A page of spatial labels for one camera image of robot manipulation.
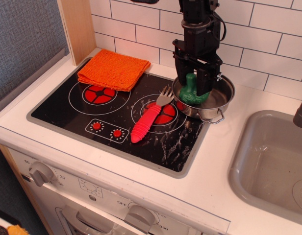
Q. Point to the green toy broccoli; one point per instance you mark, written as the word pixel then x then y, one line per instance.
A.
pixel 188 93

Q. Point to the grey plastic sink basin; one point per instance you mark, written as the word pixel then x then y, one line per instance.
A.
pixel 266 171

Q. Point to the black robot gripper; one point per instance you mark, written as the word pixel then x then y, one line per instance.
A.
pixel 198 52

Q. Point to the steel pot with handles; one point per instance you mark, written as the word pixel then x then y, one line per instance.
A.
pixel 212 110

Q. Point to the orange knitted napkin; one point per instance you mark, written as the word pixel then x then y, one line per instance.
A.
pixel 108 69

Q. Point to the grey oven knob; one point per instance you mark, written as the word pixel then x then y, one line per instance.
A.
pixel 140 218
pixel 40 173

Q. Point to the grey right oven knob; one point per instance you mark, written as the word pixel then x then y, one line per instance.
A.
pixel 140 218

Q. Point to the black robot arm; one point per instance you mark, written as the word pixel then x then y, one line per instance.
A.
pixel 197 11

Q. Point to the fork with pink handle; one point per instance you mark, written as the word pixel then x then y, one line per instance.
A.
pixel 143 125

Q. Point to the yellow cloth at corner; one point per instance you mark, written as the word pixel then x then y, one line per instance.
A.
pixel 16 230

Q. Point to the white toy oven front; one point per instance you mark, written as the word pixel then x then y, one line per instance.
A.
pixel 74 206

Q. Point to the wooden side panel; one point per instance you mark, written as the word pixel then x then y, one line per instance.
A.
pixel 78 27

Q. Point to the grey left oven knob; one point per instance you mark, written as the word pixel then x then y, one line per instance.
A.
pixel 40 173

